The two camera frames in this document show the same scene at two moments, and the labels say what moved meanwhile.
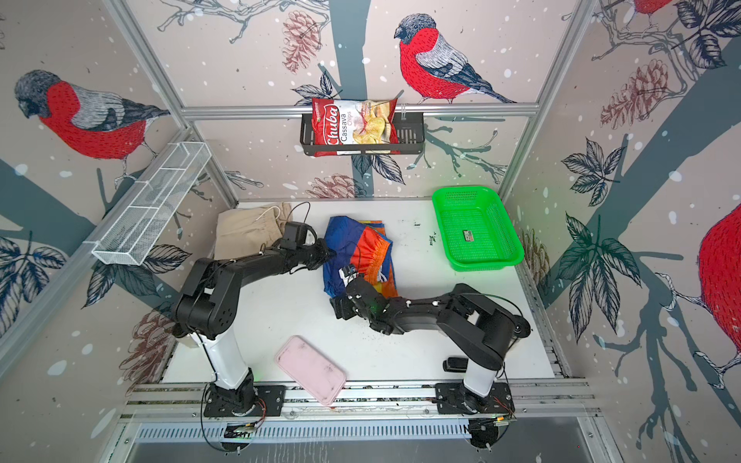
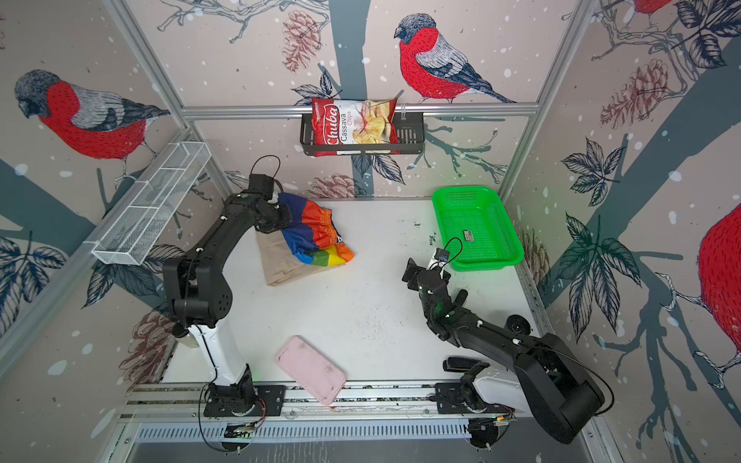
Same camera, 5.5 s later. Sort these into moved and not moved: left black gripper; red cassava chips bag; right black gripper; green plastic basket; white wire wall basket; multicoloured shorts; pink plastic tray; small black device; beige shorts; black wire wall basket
Moved: multicoloured shorts; beige shorts; right black gripper; left black gripper
Not moved: green plastic basket; red cassava chips bag; pink plastic tray; black wire wall basket; white wire wall basket; small black device
